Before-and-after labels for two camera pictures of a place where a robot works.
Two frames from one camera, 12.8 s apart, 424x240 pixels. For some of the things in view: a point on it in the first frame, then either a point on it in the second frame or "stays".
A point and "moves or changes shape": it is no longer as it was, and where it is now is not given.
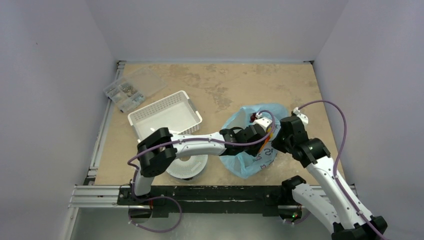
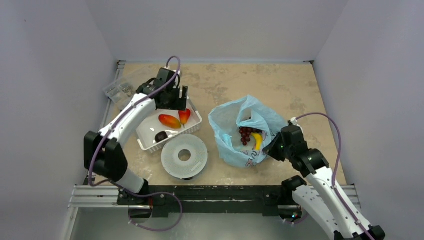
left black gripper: (253, 152) -> (180, 104)
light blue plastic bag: (245, 164) moves or changes shape
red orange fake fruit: (267, 139) -> (170, 121)
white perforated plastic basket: (175, 112) stays
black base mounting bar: (264, 199) stays
